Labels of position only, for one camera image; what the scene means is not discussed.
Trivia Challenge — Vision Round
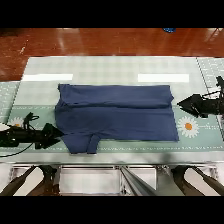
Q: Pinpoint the blue T-shirt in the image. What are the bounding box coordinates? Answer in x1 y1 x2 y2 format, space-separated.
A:
54 83 180 155

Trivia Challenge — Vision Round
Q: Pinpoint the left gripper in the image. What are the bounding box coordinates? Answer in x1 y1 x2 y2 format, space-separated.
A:
34 122 65 150

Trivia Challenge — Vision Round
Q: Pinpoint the black cable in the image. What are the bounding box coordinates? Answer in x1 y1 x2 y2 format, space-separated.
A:
0 142 36 158

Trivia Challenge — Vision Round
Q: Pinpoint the silver frame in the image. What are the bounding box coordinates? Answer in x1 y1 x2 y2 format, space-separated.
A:
0 161 224 197

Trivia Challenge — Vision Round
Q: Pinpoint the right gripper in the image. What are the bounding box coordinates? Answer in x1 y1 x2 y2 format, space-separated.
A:
176 93 210 119

